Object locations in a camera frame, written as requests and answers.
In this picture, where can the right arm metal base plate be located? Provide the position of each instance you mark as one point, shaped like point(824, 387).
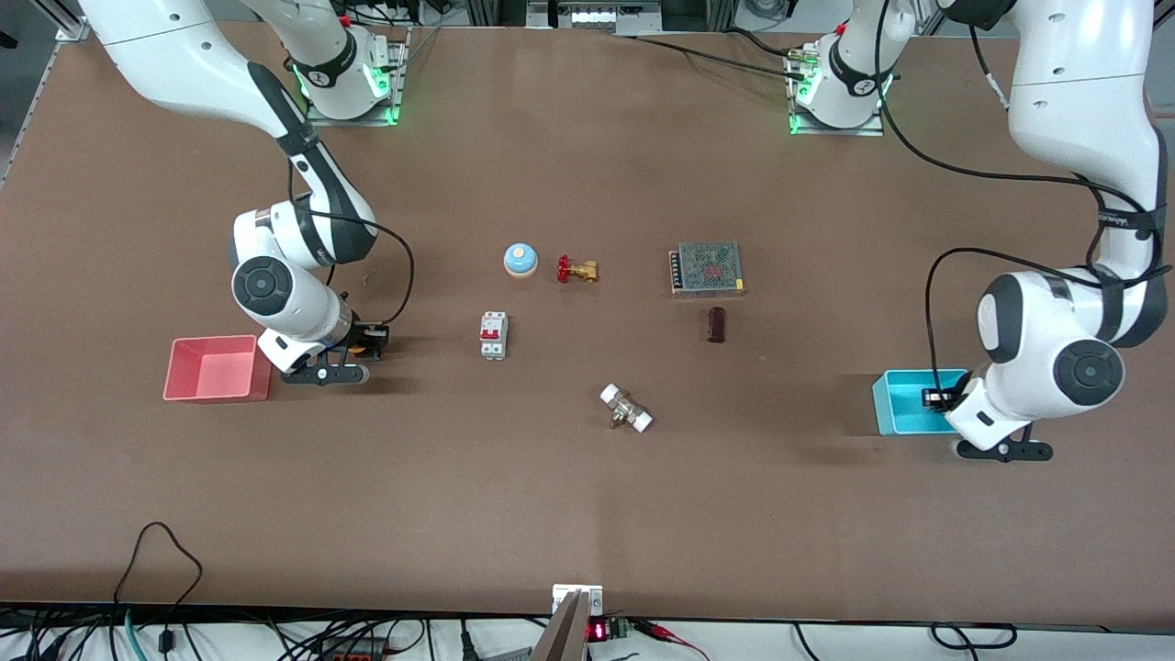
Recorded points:
point(397, 92)

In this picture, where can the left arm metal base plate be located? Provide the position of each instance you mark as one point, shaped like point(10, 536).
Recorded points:
point(872, 127)

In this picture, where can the red clip lead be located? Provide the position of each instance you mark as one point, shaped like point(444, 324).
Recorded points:
point(675, 635)

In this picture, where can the blue round bell button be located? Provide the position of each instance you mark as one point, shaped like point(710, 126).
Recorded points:
point(520, 260)

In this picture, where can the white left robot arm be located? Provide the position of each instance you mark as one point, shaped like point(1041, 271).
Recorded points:
point(1074, 119)

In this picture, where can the red plastic box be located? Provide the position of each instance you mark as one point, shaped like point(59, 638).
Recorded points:
point(216, 372)

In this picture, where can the white circuit breaker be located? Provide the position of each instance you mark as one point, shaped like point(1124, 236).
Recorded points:
point(493, 335)

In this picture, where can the metal mesh power supply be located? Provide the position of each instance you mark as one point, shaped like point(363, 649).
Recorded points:
point(707, 268)

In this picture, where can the dark brown rectangular block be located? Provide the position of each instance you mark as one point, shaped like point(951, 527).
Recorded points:
point(717, 325)

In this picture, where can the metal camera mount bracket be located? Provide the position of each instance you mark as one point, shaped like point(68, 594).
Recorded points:
point(576, 597)

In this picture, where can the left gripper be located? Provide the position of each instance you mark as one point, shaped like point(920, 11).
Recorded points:
point(948, 397)

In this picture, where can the white-capped metal pipe fitting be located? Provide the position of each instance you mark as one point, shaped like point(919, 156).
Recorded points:
point(627, 408)

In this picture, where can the blue plastic box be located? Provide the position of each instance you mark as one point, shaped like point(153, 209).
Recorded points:
point(904, 404)

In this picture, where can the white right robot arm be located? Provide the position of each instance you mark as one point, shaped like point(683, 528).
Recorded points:
point(184, 55)

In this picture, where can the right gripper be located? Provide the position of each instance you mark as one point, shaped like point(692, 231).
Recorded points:
point(360, 336)

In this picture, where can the red digit display module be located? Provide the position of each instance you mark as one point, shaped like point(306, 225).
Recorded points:
point(597, 632)

